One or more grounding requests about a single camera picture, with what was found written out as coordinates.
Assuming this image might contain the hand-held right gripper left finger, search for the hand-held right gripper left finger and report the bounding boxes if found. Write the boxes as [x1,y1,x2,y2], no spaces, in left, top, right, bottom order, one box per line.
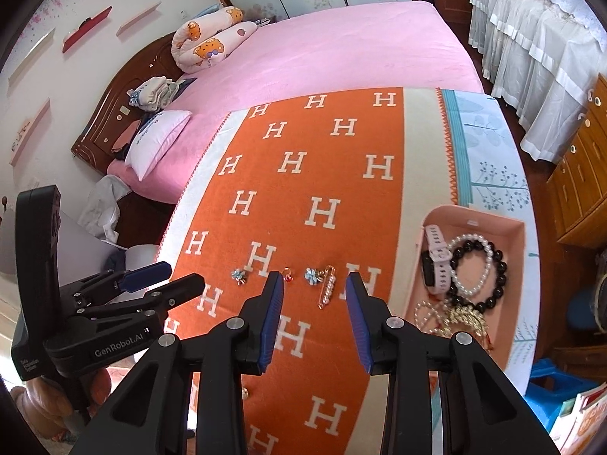
[71,270,285,455]

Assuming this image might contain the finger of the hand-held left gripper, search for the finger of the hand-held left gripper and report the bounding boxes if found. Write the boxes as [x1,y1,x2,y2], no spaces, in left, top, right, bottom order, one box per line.
[76,272,206,318]
[71,260,172,305]

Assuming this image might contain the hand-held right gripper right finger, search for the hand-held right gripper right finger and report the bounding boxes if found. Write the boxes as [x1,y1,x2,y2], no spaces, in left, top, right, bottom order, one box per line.
[345,272,563,455]

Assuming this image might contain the gold safety pin brooch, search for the gold safety pin brooch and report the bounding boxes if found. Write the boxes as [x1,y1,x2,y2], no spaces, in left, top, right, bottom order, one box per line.
[317,265,340,311]

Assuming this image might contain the pearl necklace with pendant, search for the pearl necklace with pendant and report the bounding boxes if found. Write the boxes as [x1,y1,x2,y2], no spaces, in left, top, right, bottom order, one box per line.
[414,300,449,337]

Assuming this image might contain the rhinestone hair comb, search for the rhinestone hair comb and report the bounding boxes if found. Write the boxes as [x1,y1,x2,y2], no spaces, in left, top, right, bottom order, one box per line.
[441,303,491,349]

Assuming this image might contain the white smart band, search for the white smart band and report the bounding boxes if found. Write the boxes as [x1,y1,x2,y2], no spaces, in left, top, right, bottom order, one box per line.
[422,225,453,295]

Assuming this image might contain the white pearl bracelet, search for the white pearl bracelet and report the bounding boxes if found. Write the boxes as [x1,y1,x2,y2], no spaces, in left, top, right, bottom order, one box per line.
[448,233,494,297]

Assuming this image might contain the pink plastic tray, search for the pink plastic tray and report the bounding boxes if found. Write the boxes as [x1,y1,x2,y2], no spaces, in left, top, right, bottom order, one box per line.
[401,205,527,375]

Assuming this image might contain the black bead bracelet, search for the black bead bracelet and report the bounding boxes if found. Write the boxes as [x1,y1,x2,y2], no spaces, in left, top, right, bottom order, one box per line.
[446,239,508,314]

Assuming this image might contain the white round container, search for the white round container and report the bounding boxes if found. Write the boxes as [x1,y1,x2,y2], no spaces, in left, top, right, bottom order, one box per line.
[123,244,159,273]

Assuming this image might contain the crumpled white cloth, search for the crumpled white cloth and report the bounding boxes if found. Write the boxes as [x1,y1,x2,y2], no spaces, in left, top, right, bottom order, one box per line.
[78,175,131,242]

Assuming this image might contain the white pillow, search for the white pillow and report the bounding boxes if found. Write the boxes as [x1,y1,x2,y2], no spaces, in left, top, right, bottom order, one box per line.
[124,110,193,182]

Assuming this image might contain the wooden headboard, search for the wooden headboard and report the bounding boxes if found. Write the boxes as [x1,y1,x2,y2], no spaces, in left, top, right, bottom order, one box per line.
[71,33,190,176]

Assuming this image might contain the orange letter-print blanket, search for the orange letter-print blanket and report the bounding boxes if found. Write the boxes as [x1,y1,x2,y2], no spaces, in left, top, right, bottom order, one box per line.
[159,86,458,455]

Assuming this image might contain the folded beige clothes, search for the folded beige clothes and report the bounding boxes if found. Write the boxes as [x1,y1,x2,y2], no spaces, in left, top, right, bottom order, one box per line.
[128,76,183,112]

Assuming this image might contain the blue plastic stool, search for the blue plastic stool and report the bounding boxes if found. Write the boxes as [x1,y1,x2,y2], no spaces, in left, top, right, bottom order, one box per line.
[522,360,593,432]

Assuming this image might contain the blue and white floral tablecloth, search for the blue and white floral tablecloth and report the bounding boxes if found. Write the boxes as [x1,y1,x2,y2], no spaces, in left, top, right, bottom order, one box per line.
[443,88,541,389]

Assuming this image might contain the blue bin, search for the blue bin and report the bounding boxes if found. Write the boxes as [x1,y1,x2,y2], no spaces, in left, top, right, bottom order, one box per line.
[566,289,607,333]

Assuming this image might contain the rolled bear-print quilt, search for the rolled bear-print quilt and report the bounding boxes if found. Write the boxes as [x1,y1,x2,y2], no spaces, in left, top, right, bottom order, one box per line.
[171,6,259,73]

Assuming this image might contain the colourful magazine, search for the colourful magazine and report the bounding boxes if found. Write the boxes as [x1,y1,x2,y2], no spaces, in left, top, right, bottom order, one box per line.
[560,379,607,455]

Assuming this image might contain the wooden desk with drawers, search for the wooden desk with drawers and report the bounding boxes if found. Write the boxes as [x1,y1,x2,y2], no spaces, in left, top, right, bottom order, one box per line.
[545,73,607,247]

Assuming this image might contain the pink bed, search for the pink bed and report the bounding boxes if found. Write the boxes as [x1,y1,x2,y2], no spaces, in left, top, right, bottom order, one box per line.
[107,0,484,204]

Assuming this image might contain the white lace furniture cover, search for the white lace furniture cover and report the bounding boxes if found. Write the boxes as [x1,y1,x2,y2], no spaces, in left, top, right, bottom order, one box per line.
[469,0,607,162]

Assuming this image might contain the pale pink wall shelf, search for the pale pink wall shelf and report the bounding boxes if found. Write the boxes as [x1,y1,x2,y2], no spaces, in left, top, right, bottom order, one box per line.
[8,28,55,83]
[9,99,50,164]

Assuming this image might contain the red wall shelf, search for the red wall shelf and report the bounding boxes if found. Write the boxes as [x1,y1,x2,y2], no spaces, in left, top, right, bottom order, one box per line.
[61,6,113,52]

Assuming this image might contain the beige wall shelf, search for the beige wall shelf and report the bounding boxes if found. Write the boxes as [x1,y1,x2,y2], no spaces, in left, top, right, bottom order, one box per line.
[116,2,162,38]

